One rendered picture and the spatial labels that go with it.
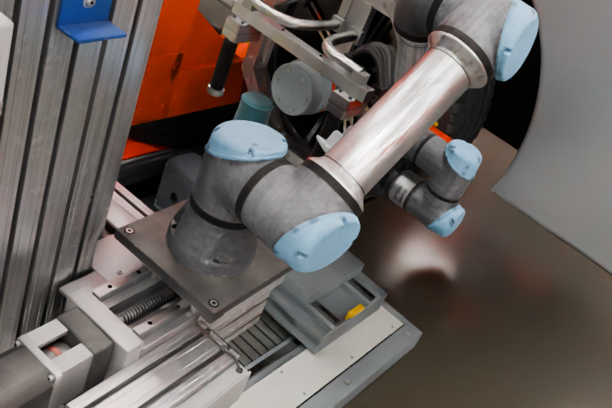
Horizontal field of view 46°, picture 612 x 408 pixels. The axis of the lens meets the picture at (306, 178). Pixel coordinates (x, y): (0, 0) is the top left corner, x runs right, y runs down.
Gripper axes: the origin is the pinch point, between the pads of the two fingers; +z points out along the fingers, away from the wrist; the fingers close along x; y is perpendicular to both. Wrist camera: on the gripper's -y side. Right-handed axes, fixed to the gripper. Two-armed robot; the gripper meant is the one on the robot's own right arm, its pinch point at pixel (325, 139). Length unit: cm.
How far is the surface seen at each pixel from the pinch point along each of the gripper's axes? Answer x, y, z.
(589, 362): -128, -83, -76
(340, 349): -33, -75, -16
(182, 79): -11, -18, 54
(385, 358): -44, -75, -27
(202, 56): -18, -12, 56
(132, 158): -14, -56, 68
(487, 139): -256, -82, 34
